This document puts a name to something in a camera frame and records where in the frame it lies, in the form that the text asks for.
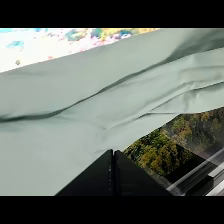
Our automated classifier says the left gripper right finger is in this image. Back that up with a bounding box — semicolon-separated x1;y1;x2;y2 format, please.
114;150;173;197

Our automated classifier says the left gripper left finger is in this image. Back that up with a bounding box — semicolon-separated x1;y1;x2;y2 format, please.
55;149;115;197

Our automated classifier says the silver frame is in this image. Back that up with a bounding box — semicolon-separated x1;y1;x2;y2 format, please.
165;146;224;197

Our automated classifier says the pale green T-shirt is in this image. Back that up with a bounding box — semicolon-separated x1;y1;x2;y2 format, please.
0;28;224;197

